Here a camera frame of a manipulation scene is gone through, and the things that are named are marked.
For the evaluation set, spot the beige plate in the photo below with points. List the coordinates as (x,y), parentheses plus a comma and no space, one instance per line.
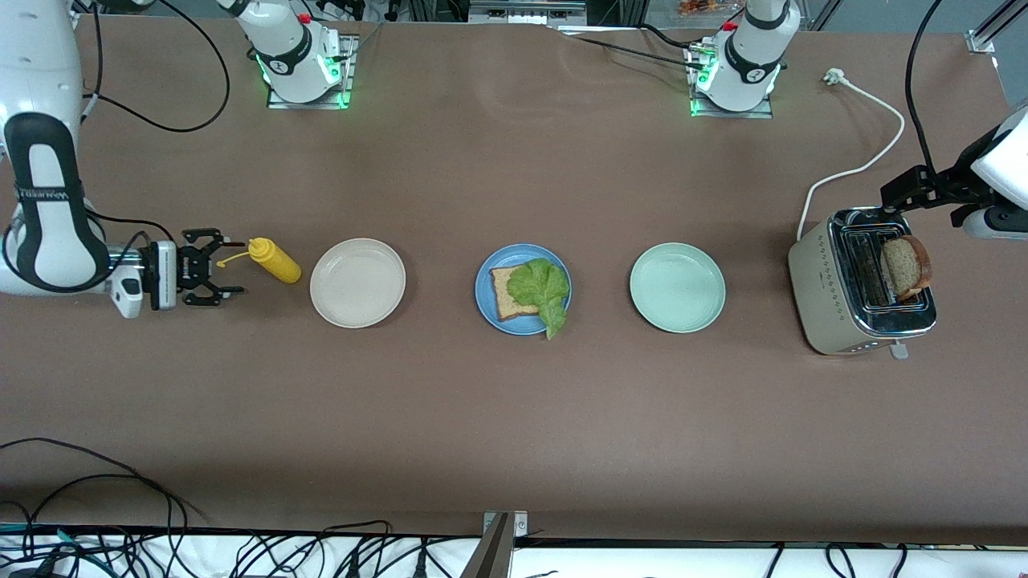
(357,282)

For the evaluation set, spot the grey metal box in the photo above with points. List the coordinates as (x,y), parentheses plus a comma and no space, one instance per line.
(526,10)

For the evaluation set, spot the mint green plate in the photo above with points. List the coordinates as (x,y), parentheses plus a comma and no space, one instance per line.
(677,287)

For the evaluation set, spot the blue plate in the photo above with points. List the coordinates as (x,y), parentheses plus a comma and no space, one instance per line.
(482,281)

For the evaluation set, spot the grey aluminium post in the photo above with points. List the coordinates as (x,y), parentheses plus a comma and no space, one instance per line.
(490,554)

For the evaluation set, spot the silver corner bracket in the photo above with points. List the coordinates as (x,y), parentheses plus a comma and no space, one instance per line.
(980,42)
(518,523)

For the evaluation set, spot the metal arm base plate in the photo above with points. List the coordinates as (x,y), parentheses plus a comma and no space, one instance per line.
(703,108)
(347,80)

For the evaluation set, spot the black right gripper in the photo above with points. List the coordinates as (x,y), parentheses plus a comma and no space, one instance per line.
(191,267)

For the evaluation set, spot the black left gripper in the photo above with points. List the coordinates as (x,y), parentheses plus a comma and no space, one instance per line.
(938,185)

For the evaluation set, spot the yellow squeeze bottle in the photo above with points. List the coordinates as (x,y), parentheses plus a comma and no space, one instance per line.
(277,263)

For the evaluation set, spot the brown bread slice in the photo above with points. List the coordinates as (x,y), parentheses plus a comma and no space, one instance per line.
(906,269)
(502,293)

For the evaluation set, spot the orange packet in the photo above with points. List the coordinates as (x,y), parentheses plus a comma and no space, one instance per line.
(700,6)

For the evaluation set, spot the beige chrome toaster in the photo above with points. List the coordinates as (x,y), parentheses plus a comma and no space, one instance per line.
(819,297)

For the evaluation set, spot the green lettuce leaf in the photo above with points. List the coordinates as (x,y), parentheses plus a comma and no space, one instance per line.
(538,285)

